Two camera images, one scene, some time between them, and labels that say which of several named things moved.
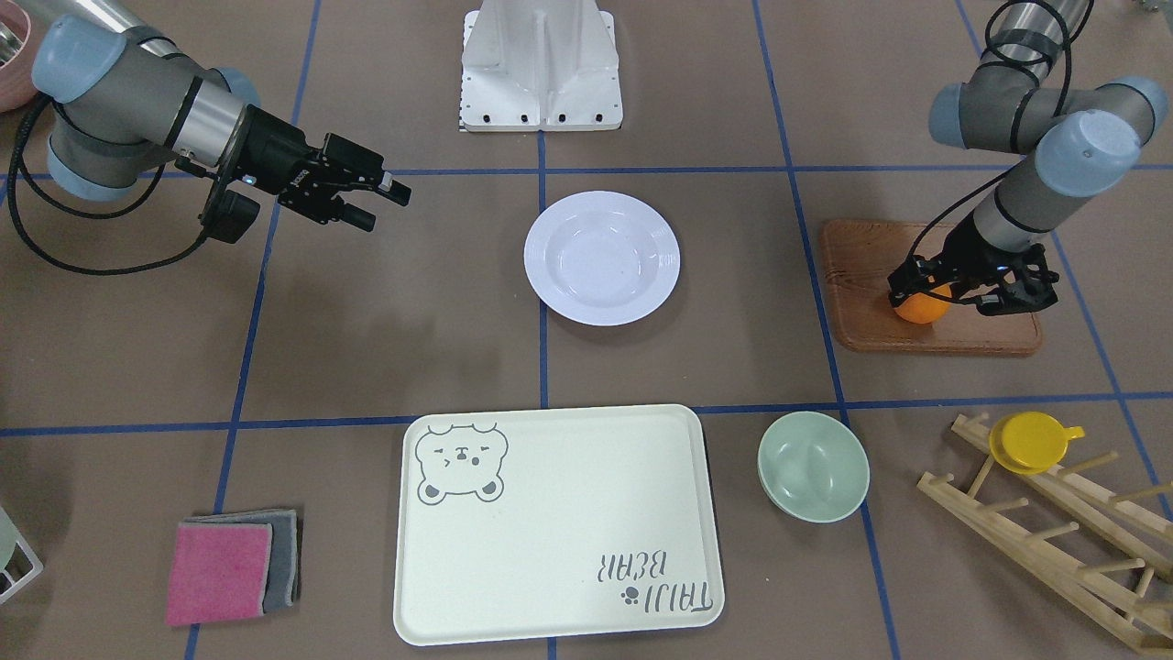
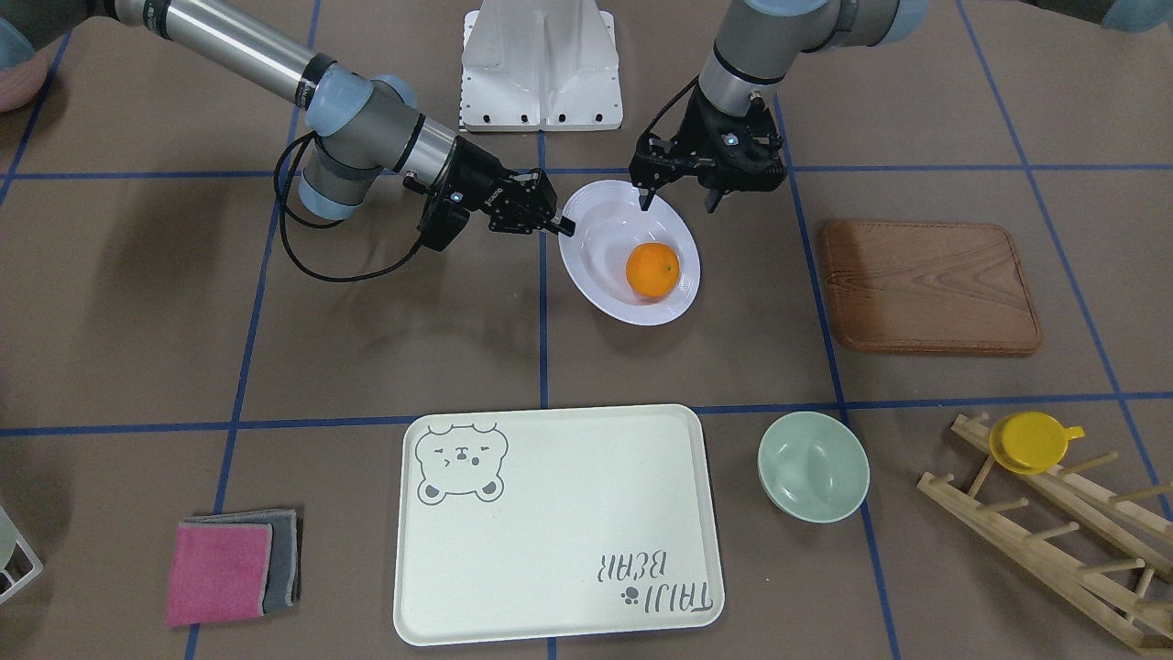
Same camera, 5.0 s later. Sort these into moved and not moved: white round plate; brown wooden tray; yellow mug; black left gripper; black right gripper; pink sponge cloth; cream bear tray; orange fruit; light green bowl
Moved: orange fruit; black left gripper; black right gripper; white round plate
Not moved: yellow mug; pink sponge cloth; cream bear tray; light green bowl; brown wooden tray
